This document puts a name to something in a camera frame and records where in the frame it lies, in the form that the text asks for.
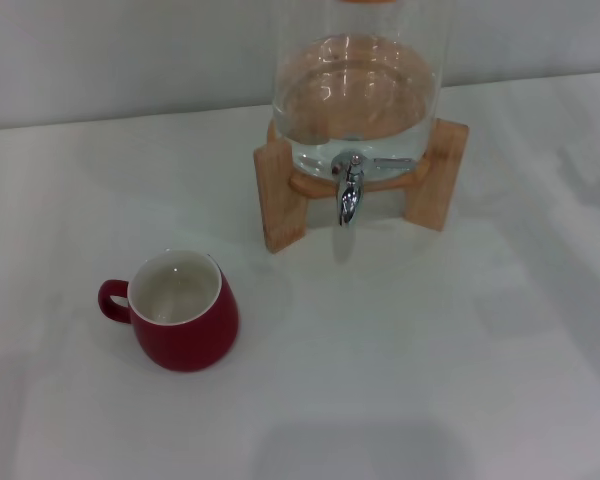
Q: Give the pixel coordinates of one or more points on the wooden dispenser stand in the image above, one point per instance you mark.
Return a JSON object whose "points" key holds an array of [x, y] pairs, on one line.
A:
{"points": [[280, 200]]}

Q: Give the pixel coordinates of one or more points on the red ceramic cup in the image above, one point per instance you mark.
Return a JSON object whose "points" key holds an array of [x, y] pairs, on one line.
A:
{"points": [[190, 345]]}

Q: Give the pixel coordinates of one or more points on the glass water dispenser jar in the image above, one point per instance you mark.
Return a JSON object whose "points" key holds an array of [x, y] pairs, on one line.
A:
{"points": [[360, 75]]}

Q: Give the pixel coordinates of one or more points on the white patterned tablecloth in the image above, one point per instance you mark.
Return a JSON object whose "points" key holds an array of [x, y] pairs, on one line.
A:
{"points": [[430, 375]]}

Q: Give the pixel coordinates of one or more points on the chrome faucet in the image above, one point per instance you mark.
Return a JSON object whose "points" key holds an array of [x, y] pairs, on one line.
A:
{"points": [[349, 200]]}

